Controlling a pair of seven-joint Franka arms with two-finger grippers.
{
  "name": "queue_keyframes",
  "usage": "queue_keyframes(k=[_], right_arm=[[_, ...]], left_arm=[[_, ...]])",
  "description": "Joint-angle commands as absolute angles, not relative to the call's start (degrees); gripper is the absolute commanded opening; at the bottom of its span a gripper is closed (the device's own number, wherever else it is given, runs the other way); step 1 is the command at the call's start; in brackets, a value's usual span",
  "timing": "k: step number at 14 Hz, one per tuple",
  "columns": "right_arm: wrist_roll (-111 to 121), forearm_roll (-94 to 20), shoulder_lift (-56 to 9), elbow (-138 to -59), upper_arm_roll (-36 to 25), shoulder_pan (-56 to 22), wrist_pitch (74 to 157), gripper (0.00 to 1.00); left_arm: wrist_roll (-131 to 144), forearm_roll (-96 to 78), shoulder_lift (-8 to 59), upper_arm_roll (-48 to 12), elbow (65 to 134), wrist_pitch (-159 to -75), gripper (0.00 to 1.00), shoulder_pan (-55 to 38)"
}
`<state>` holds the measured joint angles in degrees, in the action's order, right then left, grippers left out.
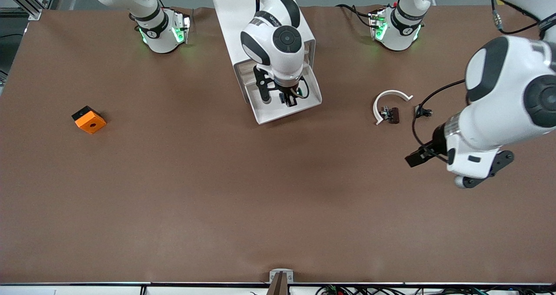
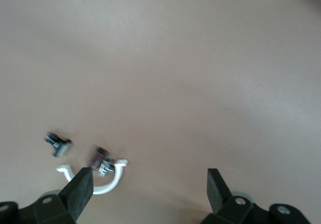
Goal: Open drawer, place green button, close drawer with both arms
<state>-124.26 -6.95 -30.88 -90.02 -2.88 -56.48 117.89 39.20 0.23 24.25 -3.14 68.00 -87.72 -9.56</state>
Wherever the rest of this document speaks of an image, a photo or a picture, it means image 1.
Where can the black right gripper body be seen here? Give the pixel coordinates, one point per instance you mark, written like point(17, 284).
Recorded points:
point(288, 91)

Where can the orange and black block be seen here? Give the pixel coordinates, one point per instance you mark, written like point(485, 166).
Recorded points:
point(91, 123)

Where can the green push button switch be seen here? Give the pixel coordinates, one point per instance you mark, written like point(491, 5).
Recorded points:
point(288, 100)

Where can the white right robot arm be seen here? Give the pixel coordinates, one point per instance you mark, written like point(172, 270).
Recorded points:
point(284, 62)

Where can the brown mount post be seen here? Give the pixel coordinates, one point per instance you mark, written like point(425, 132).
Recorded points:
point(278, 286)

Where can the brown table mat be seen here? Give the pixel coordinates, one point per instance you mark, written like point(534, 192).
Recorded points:
point(278, 199)

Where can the brown electrical component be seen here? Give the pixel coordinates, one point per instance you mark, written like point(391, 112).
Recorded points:
point(394, 114)

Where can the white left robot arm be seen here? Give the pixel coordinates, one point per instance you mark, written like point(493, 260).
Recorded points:
point(499, 112)

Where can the white drawer cabinet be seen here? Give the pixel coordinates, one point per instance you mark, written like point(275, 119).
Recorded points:
point(230, 25)

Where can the grey metal bracket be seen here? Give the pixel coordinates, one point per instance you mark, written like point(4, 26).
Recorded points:
point(273, 274)

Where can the small black switch part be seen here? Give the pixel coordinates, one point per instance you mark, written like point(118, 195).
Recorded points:
point(428, 112)

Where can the aluminium frame profile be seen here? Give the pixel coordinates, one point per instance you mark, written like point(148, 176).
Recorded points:
point(34, 12)

